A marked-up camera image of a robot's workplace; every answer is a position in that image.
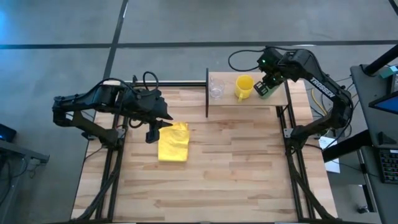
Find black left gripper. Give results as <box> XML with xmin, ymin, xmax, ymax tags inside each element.
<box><xmin>124</xmin><ymin>88</ymin><xmax>174</xmax><ymax>129</ymax></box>

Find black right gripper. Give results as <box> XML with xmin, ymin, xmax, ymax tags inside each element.
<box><xmin>263</xmin><ymin>68</ymin><xmax>286</xmax><ymax>90</ymax></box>

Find yellow mug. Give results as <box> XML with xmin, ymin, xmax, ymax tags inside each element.
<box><xmin>234</xmin><ymin>74</ymin><xmax>255</xmax><ymax>103</ymax></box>

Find clear glass mug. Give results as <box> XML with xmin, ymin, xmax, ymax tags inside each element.
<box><xmin>208</xmin><ymin>77</ymin><xmax>226</xmax><ymax>100</ymax></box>

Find wooden shelf with black legs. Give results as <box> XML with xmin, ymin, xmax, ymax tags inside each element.
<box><xmin>205</xmin><ymin>67</ymin><xmax>289</xmax><ymax>119</ymax></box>

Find folded yellow cloth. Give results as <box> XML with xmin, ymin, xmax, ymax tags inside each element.
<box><xmin>157</xmin><ymin>121</ymin><xmax>191</xmax><ymax>163</ymax></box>

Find grey side desk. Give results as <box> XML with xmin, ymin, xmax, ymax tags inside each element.
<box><xmin>350</xmin><ymin>63</ymin><xmax>398</xmax><ymax>224</ymax></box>
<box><xmin>0</xmin><ymin>139</ymin><xmax>50</xmax><ymax>224</ymax></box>

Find black slanted bar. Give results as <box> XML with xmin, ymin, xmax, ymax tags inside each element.
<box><xmin>322</xmin><ymin>129</ymin><xmax>373</xmax><ymax>163</ymax></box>

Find white paper sheet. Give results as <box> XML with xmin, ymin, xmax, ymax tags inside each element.
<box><xmin>318</xmin><ymin>136</ymin><xmax>342</xmax><ymax>174</ymax></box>

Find teal box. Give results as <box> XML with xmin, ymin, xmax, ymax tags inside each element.
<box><xmin>379</xmin><ymin>64</ymin><xmax>398</xmax><ymax>79</ymax></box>

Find tablet with blue screen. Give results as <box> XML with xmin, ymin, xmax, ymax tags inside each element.
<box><xmin>368</xmin><ymin>90</ymin><xmax>398</xmax><ymax>115</ymax></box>

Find black triangular stand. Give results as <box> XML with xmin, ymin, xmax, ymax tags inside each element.
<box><xmin>377</xmin><ymin>131</ymin><xmax>398</xmax><ymax>146</ymax></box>

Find black keypad with coloured keys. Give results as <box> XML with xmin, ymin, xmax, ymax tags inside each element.
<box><xmin>378</xmin><ymin>147</ymin><xmax>398</xmax><ymax>185</ymax></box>

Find black device with blue light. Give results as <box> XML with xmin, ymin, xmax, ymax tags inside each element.
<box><xmin>0</xmin><ymin>123</ymin><xmax>17</xmax><ymax>144</ymax></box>

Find yellow cable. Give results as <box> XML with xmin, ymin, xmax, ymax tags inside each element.
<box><xmin>310</xmin><ymin>88</ymin><xmax>328</xmax><ymax>116</ymax></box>

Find black looped cable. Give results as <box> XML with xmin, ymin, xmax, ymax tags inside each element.
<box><xmin>228</xmin><ymin>47</ymin><xmax>268</xmax><ymax>73</ymax></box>
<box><xmin>142</xmin><ymin>70</ymin><xmax>160</xmax><ymax>91</ymax></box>
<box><xmin>91</xmin><ymin>77</ymin><xmax>137</xmax><ymax>94</ymax></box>

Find black slanted post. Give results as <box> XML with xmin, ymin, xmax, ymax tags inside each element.
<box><xmin>363</xmin><ymin>44</ymin><xmax>398</xmax><ymax>77</ymax></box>

